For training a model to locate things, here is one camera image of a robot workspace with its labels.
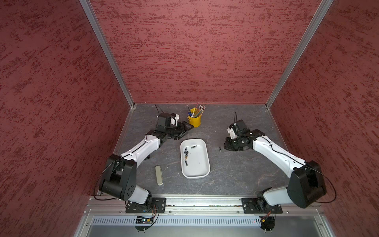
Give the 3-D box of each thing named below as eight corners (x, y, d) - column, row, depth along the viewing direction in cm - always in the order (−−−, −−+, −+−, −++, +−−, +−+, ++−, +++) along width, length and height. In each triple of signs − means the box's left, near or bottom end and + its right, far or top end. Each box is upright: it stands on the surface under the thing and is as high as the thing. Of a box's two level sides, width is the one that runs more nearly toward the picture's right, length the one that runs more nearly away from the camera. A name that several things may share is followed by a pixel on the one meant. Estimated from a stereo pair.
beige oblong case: (158, 186, 82) (157, 184, 79) (156, 168, 89) (154, 165, 85) (164, 184, 83) (162, 182, 79) (161, 167, 89) (160, 164, 86)
